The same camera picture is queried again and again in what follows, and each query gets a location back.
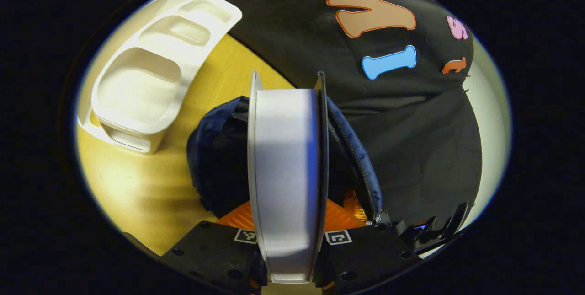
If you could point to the white bookshelf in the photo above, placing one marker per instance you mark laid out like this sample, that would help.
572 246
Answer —
137 84

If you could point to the blue schoolbag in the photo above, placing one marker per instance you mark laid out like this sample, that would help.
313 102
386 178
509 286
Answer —
219 162

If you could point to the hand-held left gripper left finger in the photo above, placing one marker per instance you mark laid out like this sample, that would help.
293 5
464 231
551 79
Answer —
215 251

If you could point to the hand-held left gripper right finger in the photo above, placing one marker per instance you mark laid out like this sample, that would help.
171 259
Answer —
361 258

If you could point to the black backdrop cloth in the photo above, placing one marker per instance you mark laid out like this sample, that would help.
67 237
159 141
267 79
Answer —
411 148

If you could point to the black book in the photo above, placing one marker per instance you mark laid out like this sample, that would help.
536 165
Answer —
285 171

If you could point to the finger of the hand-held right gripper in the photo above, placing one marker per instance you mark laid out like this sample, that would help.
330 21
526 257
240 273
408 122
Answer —
355 204

